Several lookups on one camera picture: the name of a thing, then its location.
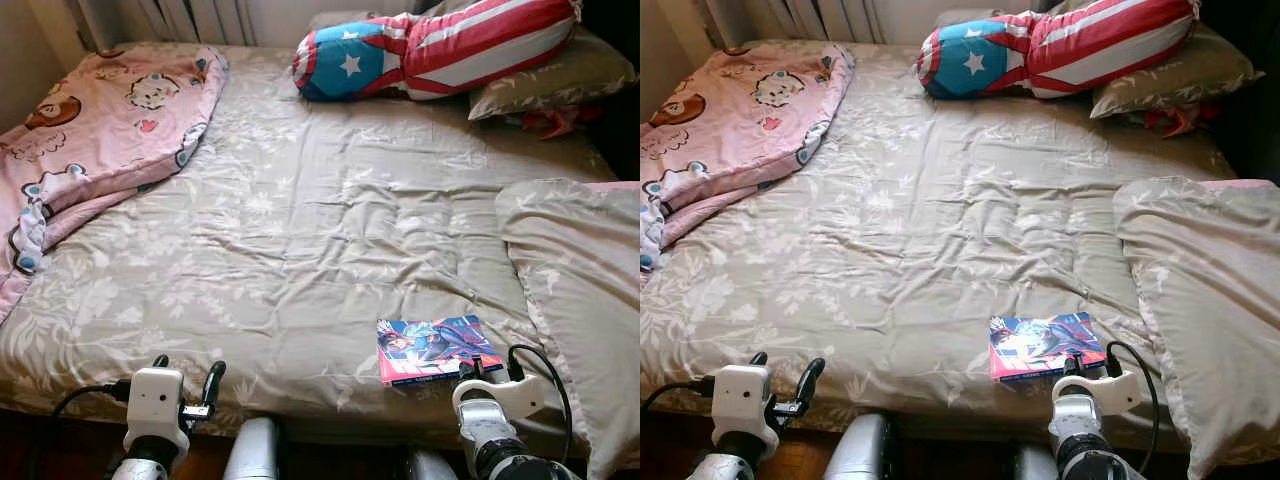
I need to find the anime cover comic book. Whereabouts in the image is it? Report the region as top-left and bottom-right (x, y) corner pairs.
(376, 315), (506, 389)
(988, 312), (1109, 384)

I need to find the grey left robot leg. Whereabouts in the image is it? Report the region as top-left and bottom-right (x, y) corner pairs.
(825, 413), (891, 480)
(222, 417), (281, 480)

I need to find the folded grey floral duvet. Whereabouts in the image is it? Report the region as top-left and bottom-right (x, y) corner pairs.
(495, 178), (641, 480)
(1113, 177), (1280, 480)

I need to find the bed with grey floral sheet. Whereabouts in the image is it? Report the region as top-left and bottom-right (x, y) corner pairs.
(0, 40), (641, 441)
(640, 40), (1251, 441)

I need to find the pink cartoon print blanket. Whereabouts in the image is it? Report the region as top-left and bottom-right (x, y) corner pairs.
(0, 42), (229, 326)
(640, 42), (856, 276)

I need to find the red crumpled cloth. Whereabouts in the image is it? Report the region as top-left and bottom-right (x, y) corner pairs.
(520, 105), (601, 139)
(1140, 102), (1223, 138)

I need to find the Captain America body pillow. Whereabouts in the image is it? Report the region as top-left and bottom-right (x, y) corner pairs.
(917, 0), (1199, 101)
(292, 0), (583, 103)

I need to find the grey curtain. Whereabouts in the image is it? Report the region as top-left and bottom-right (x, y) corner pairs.
(75, 0), (251, 46)
(700, 0), (881, 46)

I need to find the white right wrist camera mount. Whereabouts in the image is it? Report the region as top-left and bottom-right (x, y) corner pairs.
(452, 372), (549, 419)
(1055, 370), (1141, 416)

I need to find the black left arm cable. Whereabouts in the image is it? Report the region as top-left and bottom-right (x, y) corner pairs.
(642, 377), (717, 413)
(50, 380), (131, 423)

